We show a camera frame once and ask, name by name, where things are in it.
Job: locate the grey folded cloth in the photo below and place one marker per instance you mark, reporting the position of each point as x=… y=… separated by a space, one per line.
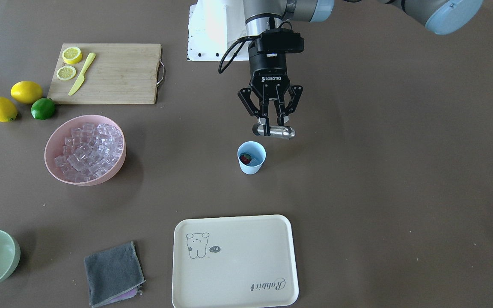
x=113 y=275

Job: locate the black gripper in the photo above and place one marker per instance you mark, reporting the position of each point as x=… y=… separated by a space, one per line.
x=268 y=67

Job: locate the lemon half slice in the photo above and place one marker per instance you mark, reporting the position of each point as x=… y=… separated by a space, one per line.
x=66 y=73
x=72 y=55

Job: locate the pink plastic bowl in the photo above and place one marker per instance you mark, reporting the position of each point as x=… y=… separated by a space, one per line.
x=51 y=147

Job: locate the yellow plastic knife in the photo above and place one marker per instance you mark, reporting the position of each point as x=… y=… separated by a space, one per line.
x=81 y=76

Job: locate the clear ice cube pile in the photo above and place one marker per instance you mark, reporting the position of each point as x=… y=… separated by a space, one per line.
x=89 y=152

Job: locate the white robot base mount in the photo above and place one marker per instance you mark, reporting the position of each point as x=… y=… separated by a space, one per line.
x=214 y=25

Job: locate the wooden cutting board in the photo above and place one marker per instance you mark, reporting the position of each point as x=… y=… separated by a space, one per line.
x=119 y=74

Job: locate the light blue plastic cup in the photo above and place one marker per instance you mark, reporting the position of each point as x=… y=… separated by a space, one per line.
x=251 y=155

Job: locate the cream rabbit tray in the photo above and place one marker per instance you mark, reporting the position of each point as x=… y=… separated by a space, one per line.
x=235 y=262

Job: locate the whole yellow lemon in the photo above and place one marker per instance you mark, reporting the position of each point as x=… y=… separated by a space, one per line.
x=8 y=111
x=26 y=92

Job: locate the green lime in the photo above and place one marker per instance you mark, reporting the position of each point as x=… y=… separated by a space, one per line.
x=43 y=109

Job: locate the red strawberry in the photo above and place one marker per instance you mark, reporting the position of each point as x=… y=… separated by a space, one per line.
x=245 y=158

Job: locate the steel muddler black tip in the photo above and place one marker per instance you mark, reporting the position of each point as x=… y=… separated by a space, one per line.
x=274 y=131

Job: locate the black camera mount wrist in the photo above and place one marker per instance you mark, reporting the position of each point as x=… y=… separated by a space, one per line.
x=279 y=41

